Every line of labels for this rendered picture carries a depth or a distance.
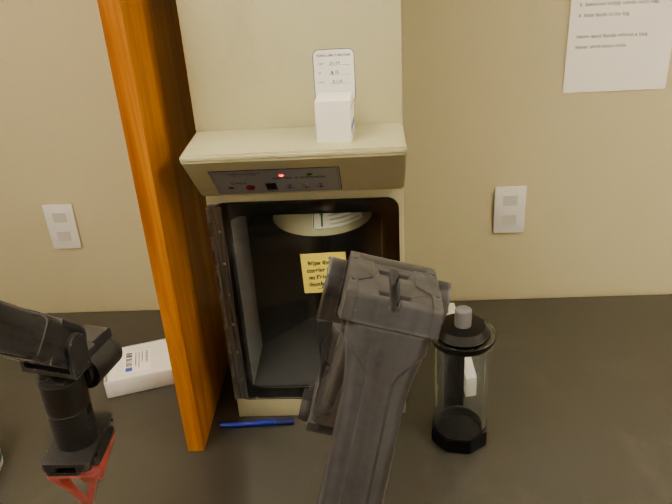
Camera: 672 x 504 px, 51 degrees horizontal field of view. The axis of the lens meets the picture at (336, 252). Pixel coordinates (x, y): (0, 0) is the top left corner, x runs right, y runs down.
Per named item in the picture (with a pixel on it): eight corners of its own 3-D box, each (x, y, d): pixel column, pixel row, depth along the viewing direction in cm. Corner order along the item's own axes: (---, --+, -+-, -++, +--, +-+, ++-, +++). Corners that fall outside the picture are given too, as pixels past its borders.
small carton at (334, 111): (321, 131, 105) (318, 92, 102) (354, 131, 105) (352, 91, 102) (316, 142, 101) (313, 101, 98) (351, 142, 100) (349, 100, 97)
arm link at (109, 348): (6, 334, 87) (66, 343, 85) (62, 288, 97) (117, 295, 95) (29, 409, 93) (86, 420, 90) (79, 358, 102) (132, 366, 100)
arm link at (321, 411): (322, 296, 59) (447, 324, 59) (334, 239, 62) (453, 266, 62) (289, 432, 96) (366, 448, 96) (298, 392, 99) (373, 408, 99)
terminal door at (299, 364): (239, 397, 133) (210, 202, 114) (402, 394, 131) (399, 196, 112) (239, 400, 132) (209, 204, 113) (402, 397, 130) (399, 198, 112)
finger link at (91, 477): (122, 476, 102) (109, 426, 98) (106, 515, 96) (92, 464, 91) (76, 477, 102) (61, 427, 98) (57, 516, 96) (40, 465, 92)
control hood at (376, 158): (203, 190, 114) (194, 131, 109) (404, 182, 112) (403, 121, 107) (187, 221, 103) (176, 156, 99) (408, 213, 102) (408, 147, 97)
